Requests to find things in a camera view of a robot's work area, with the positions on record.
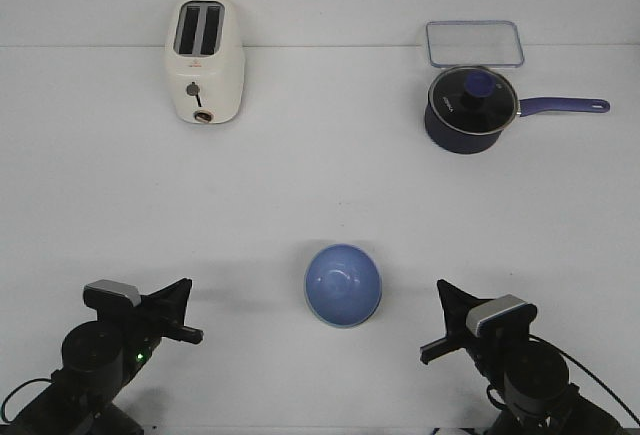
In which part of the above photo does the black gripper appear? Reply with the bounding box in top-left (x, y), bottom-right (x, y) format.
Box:
top-left (122, 278), bottom-right (204, 370)
top-left (420, 279), bottom-right (530, 380)

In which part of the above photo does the dark blue saucepan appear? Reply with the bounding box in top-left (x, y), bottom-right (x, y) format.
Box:
top-left (424, 97), bottom-right (611, 154)

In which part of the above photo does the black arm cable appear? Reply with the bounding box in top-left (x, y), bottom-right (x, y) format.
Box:
top-left (529, 334), bottom-right (640, 429)
top-left (0, 377), bottom-right (54, 424)

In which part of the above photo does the blue plastic bowl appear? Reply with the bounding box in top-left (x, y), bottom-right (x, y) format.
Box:
top-left (304, 244), bottom-right (382, 329)

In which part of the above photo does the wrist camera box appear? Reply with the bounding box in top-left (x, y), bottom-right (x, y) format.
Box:
top-left (465, 294), bottom-right (538, 338)
top-left (82, 279), bottom-right (142, 312)

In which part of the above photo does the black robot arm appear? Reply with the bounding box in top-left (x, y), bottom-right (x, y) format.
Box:
top-left (1, 278), bottom-right (203, 434)
top-left (420, 279), bottom-right (627, 434)

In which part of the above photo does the white two-slot toaster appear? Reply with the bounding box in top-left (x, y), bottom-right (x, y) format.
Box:
top-left (164, 0), bottom-right (245, 125)

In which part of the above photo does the clear container lid blue rim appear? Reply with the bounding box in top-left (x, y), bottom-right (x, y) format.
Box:
top-left (424, 20), bottom-right (525, 68)

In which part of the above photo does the glass saucepan lid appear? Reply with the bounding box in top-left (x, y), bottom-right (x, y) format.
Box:
top-left (429, 66), bottom-right (518, 111)

